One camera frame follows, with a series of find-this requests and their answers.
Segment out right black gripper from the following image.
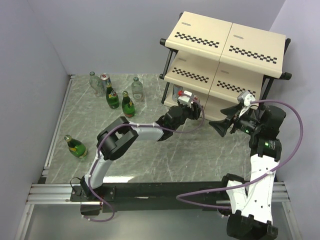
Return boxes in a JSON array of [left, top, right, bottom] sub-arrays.
[[208, 103, 263, 137]]

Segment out Red Bull can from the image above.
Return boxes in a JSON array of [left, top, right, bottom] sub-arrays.
[[171, 84, 183, 102]]

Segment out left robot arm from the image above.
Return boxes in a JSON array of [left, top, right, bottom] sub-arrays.
[[71, 99, 204, 201]]

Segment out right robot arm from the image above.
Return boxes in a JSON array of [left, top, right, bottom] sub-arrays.
[[209, 104, 286, 240]]

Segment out beige checkered shelf rack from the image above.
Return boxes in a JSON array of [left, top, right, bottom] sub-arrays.
[[159, 11, 292, 121]]

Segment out clear glass bottle middle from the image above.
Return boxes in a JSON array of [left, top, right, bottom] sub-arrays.
[[131, 76, 145, 101]]

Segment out clear glass bottle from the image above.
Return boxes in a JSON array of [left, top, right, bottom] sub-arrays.
[[89, 71, 106, 97], [131, 76, 145, 101]]

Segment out green Perrier bottle front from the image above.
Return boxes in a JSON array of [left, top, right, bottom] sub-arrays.
[[121, 91, 136, 118]]

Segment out black base beam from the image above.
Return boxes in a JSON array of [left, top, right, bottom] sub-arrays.
[[69, 179, 241, 217]]

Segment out green Perrier bottle tall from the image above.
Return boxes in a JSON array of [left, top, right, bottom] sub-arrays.
[[106, 82, 120, 109]]

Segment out silver can red tab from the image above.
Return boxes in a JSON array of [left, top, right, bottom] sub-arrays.
[[100, 73, 111, 89]]

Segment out clear glass bottle far left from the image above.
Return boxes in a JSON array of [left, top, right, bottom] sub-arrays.
[[89, 71, 106, 97]]

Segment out green bottle near left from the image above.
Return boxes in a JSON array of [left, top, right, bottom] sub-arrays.
[[64, 134, 88, 159]]

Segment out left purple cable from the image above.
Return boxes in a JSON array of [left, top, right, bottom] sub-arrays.
[[83, 96, 206, 223]]

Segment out purple cable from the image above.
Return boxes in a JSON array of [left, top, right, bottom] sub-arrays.
[[83, 96, 206, 223], [176, 99, 305, 210]]

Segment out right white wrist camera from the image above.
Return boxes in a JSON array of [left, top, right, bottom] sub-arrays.
[[237, 91, 256, 118]]

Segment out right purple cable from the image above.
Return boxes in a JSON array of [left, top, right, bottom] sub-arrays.
[[176, 99, 305, 210]]

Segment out aluminium frame rail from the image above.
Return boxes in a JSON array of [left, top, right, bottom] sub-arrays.
[[14, 75, 75, 240]]

